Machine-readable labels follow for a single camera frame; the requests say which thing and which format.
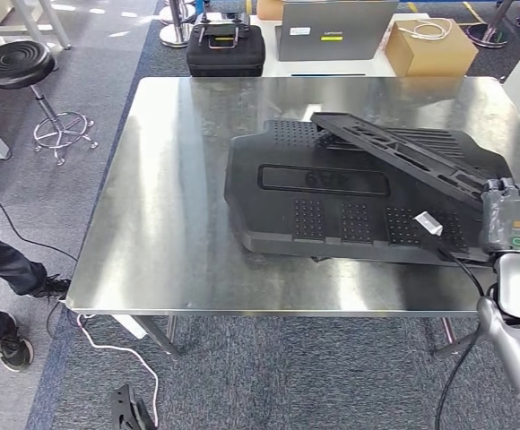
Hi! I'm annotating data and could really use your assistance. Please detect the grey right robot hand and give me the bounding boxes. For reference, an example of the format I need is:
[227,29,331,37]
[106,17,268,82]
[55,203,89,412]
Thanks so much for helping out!
[478,176,520,262]

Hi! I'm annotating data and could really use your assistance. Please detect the black plastic panel part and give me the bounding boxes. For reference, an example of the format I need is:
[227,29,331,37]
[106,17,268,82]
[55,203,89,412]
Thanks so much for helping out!
[309,110,495,215]

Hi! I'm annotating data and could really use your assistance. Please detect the steel workbench table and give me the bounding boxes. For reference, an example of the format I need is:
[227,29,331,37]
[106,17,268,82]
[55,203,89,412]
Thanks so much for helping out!
[64,75,520,361]

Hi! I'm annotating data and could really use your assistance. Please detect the person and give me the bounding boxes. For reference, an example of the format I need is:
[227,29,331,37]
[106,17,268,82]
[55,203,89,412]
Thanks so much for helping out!
[0,156,71,374]

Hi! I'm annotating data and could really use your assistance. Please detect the black round stool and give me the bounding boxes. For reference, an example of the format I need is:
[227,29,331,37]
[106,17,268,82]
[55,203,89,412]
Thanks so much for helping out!
[0,39,99,168]

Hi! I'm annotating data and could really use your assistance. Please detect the dark stanchion base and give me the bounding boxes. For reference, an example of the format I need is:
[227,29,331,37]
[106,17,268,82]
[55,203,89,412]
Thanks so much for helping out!
[465,0,515,50]

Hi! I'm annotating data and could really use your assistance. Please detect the cardboard box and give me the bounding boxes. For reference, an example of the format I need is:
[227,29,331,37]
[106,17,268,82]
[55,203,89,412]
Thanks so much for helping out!
[384,17,480,79]

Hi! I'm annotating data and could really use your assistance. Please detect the white power strip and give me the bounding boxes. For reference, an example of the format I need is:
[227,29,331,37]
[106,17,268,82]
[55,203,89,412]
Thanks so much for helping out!
[110,314,149,341]

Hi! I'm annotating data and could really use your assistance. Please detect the chrome stanchion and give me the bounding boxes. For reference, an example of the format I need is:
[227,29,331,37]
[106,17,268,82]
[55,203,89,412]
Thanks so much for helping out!
[159,0,197,49]

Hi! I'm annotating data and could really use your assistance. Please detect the black engine cover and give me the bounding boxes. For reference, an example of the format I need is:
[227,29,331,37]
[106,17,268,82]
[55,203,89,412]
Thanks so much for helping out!
[222,117,515,268]

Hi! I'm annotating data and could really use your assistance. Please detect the grey laptop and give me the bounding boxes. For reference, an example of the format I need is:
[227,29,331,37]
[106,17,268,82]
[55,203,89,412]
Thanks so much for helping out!
[275,0,400,65]

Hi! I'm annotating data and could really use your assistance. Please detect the black carrying case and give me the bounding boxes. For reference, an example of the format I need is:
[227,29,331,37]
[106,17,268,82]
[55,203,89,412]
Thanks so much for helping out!
[185,12,267,79]

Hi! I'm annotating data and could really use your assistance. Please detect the small tan box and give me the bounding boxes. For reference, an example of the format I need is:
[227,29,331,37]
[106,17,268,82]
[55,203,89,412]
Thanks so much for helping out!
[255,0,286,22]

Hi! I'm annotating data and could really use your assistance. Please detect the black right wrist cables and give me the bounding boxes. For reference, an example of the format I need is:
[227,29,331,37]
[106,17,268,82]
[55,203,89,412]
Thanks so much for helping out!
[420,228,489,430]

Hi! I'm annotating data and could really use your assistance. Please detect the black controller cable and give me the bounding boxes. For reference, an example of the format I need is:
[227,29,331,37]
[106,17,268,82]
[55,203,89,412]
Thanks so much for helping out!
[0,180,80,340]

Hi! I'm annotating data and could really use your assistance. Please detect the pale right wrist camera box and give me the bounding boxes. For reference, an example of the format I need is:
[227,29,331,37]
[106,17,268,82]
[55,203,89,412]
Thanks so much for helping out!
[413,210,444,238]

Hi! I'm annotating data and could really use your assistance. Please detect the coiled white cable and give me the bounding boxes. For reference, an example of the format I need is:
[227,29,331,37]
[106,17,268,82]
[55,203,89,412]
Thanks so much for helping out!
[395,17,454,42]

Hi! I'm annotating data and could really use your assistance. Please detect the white power cable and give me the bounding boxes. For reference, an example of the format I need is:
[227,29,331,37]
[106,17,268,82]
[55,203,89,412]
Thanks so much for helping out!
[76,313,160,430]

